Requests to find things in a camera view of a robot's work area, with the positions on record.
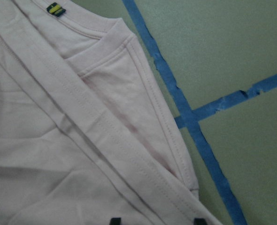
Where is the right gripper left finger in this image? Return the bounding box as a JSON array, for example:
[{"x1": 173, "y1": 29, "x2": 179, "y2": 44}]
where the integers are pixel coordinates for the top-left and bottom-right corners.
[{"x1": 109, "y1": 217, "x2": 122, "y2": 225}]

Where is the pink Snoopy t-shirt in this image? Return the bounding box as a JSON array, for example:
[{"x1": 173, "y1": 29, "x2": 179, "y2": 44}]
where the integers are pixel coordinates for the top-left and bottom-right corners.
[{"x1": 0, "y1": 0, "x2": 219, "y2": 225}]

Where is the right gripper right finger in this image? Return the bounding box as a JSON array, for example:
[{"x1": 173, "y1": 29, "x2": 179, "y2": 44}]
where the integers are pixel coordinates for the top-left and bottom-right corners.
[{"x1": 193, "y1": 218, "x2": 208, "y2": 225}]

